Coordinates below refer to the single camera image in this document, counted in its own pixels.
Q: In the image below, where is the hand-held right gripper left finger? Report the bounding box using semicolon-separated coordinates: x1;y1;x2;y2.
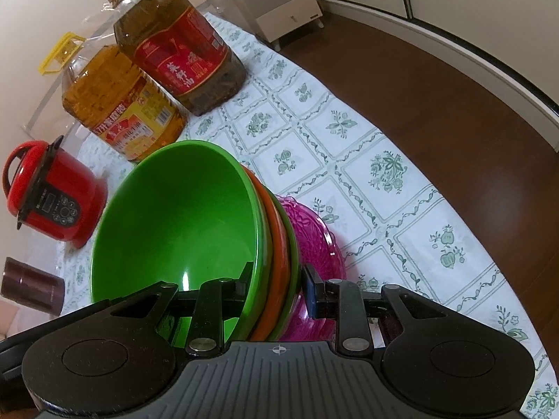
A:
109;264;255;355

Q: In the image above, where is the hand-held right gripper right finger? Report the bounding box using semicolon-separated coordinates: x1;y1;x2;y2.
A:
304;264;477;355

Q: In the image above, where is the large green plastic bowl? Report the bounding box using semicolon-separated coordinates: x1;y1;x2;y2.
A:
262;188;303;342

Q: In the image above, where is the pink transparent plastic plate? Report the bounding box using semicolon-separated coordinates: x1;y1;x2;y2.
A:
275;196;347;342

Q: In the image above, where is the orange plastic bowl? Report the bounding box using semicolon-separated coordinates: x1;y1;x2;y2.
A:
240;163;291;342

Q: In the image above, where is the small green plastic bowl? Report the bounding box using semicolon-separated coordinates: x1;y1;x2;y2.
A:
91;140;274;341

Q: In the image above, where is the brown metal thermos jar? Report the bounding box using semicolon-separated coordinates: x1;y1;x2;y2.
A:
0;257;65;317

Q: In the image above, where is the red electric pressure cooker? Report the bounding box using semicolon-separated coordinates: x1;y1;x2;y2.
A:
2;136;108;249

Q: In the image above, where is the yellow label oil bottle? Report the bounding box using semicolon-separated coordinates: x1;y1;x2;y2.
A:
39;32;189;164

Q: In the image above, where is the red label oil bottle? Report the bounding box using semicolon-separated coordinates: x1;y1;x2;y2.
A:
102;0;246;117

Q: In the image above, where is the white bedside cabinet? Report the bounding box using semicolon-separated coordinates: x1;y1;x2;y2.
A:
226;0;325;51

